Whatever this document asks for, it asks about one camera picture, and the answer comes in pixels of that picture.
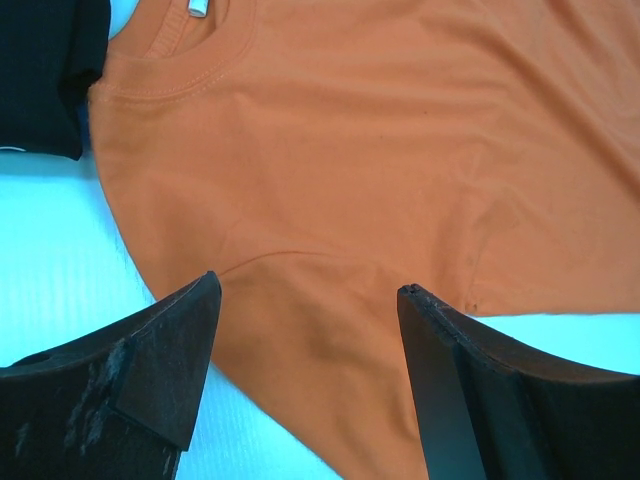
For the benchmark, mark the orange t-shirt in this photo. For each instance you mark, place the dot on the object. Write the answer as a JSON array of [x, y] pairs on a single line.
[[319, 155]]

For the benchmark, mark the black floral folded t-shirt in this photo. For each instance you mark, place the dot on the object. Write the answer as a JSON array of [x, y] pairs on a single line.
[[52, 52]]

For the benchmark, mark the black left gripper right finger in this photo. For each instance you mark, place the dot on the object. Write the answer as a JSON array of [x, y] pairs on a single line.
[[491, 407]]

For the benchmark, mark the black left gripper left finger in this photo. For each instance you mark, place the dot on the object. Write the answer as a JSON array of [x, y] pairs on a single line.
[[118, 403]]

